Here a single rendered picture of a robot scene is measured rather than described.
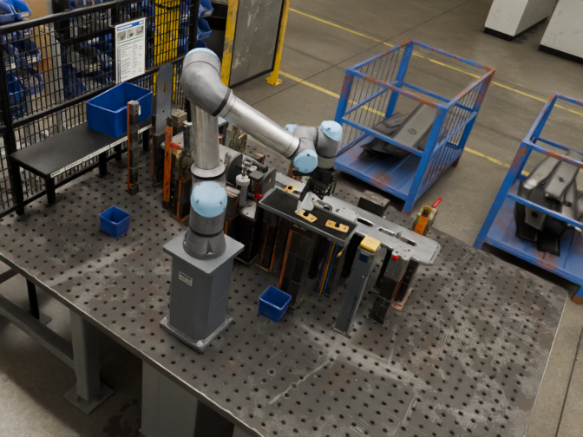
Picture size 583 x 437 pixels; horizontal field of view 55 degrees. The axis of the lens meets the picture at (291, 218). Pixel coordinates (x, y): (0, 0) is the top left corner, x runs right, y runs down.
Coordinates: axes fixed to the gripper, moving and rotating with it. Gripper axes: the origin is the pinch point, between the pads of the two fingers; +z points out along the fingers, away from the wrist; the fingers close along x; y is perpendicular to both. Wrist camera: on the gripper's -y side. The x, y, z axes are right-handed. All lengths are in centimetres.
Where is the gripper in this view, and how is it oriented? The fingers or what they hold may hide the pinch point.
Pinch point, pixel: (308, 206)
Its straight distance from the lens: 208.0
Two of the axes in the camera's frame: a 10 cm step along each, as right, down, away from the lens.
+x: 6.2, -3.8, 6.9
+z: -1.7, 7.9, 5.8
